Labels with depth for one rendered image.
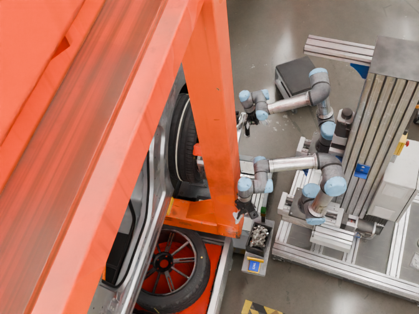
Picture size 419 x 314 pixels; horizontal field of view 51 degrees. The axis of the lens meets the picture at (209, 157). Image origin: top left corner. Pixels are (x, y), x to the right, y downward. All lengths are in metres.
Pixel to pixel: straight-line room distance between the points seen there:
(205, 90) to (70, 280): 1.14
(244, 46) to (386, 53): 3.07
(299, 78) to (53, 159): 3.74
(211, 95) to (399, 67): 0.87
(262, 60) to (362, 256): 2.41
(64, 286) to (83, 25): 0.51
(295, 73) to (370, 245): 1.76
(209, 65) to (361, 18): 3.94
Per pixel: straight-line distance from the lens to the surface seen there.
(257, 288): 3.70
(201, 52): 1.71
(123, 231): 3.15
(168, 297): 3.22
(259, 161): 2.51
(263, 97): 2.93
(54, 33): 0.24
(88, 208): 0.99
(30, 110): 0.78
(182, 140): 3.01
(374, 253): 3.68
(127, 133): 1.07
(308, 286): 3.73
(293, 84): 4.30
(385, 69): 2.17
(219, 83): 1.81
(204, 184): 3.82
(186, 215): 3.22
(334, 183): 2.44
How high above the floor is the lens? 3.57
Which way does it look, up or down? 57 degrees down
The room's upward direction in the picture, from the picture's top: 11 degrees counter-clockwise
